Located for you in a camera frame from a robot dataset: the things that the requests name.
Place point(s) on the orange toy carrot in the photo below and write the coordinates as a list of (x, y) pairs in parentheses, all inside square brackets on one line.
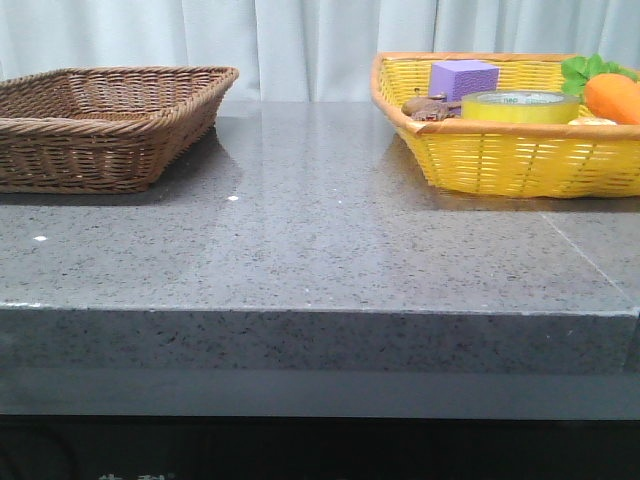
[(606, 88)]

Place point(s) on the white curtain backdrop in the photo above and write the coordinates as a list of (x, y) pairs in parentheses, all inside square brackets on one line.
[(307, 51)]

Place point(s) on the yellow wicker basket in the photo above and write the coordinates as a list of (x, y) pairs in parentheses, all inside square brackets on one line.
[(498, 158)]

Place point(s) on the purple foam cube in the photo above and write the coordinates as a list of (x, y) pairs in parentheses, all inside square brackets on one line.
[(456, 78)]

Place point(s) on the brown toy animal figure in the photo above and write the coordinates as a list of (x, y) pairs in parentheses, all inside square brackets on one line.
[(430, 108)]

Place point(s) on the yellow tape roll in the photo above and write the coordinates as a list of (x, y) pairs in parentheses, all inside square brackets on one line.
[(520, 106)]

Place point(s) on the brown wicker basket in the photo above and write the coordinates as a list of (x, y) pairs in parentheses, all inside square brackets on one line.
[(104, 130)]

